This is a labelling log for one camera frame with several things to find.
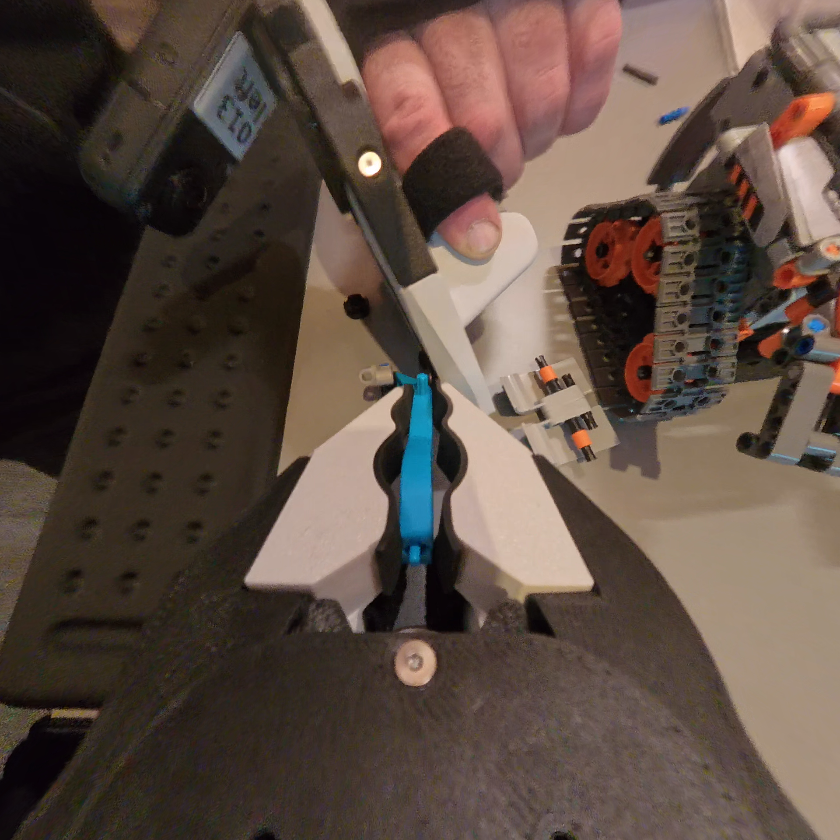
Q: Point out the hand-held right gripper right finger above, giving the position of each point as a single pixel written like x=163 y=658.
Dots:
x=512 y=525

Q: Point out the small blue pin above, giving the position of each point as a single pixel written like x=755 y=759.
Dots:
x=672 y=114

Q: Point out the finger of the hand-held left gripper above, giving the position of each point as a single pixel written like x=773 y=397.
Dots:
x=446 y=341

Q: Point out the small grey orange connector assembly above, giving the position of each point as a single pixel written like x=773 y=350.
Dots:
x=558 y=407

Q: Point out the black perforated board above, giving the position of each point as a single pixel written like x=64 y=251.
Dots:
x=171 y=460

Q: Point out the person's left hand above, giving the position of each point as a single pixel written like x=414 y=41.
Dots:
x=512 y=66

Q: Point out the small white blue connector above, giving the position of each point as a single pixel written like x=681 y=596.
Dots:
x=377 y=382

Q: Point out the blue plastic separator tool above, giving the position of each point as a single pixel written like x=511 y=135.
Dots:
x=418 y=460

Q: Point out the grey orange tracked toy robot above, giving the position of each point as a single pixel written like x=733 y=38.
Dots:
x=696 y=289

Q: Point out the short black axle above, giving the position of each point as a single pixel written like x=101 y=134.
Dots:
x=639 y=75

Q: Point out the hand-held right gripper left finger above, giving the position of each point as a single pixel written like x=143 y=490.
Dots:
x=328 y=525

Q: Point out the small black nut piece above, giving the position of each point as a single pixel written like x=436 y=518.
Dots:
x=355 y=306

